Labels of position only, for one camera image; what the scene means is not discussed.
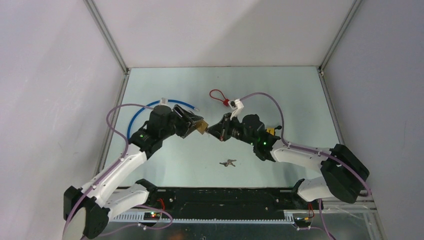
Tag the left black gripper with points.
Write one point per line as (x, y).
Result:
(188, 121)

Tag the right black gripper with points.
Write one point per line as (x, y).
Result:
(220, 130)

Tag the brass padlock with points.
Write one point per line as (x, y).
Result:
(201, 126)

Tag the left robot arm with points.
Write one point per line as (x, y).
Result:
(88, 209)

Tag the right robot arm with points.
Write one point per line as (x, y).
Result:
(342, 173)

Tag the silver key bunch front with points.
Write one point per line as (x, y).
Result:
(229, 162)

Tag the yellow black padlock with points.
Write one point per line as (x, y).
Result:
(273, 130)

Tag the left circuit board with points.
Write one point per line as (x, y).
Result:
(152, 216)

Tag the circuit board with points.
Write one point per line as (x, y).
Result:
(152, 216)
(303, 222)

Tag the right circuit board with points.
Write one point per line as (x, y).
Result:
(303, 222)

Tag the red cable padlock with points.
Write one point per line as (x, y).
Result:
(218, 95)

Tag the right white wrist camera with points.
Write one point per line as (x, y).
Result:
(236, 107)

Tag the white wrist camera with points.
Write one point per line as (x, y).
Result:
(236, 107)
(164, 101)

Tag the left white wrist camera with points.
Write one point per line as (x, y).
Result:
(164, 101)

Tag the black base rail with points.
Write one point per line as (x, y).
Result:
(227, 204)

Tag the left aluminium frame post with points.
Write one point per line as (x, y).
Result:
(106, 34)

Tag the aluminium frame post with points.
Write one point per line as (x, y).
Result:
(339, 35)
(106, 34)

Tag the right aluminium frame post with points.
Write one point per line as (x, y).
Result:
(339, 35)

